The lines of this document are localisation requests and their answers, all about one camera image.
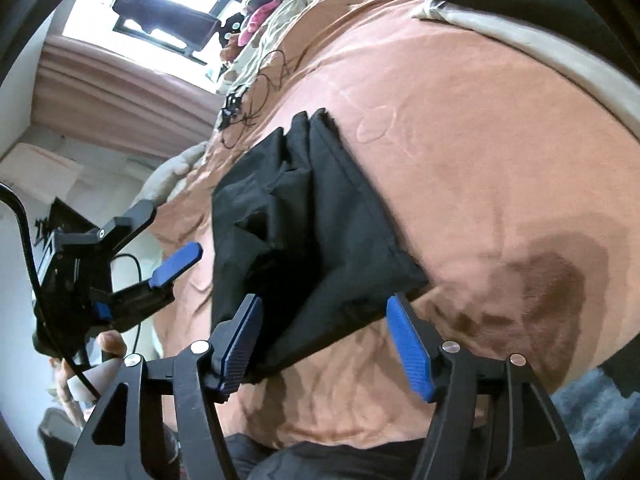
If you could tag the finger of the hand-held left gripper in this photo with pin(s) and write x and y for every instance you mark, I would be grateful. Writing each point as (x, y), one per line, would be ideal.
(132, 220)
(177, 262)

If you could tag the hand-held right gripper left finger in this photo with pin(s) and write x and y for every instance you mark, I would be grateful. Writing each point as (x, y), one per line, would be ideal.
(240, 350)

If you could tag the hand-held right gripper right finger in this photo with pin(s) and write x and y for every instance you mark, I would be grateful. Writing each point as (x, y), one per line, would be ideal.
(407, 350)

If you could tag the black garment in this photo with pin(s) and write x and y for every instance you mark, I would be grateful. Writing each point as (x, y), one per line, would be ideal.
(310, 240)

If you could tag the pile of light clothes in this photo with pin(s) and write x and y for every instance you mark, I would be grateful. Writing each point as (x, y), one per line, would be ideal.
(290, 20)

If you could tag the person's left hand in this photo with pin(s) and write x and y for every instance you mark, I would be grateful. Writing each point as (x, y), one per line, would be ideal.
(111, 344)

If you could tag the beige plush pillow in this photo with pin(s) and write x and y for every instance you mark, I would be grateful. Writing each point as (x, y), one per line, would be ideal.
(170, 175)

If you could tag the pink curtain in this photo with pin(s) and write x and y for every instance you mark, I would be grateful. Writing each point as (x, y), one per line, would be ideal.
(115, 105)

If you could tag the person's dark clothing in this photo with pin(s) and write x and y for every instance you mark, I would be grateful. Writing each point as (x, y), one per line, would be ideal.
(325, 460)

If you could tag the window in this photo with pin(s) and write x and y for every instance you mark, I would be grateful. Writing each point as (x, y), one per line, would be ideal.
(95, 30)

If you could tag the dark hanging garment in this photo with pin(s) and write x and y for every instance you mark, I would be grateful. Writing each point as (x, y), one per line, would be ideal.
(165, 22)

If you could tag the orange bed sheet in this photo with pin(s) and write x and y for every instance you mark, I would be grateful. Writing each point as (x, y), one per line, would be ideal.
(475, 160)

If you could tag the grey blue rug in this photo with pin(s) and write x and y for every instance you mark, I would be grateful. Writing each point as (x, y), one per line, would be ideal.
(600, 420)

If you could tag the small black device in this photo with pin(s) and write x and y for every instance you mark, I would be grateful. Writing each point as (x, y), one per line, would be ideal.
(231, 27)

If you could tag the pink cloth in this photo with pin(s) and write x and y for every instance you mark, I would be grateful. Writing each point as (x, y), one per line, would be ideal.
(255, 20)

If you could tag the white blanket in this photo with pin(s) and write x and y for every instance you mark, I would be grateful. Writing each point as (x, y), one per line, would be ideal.
(525, 35)

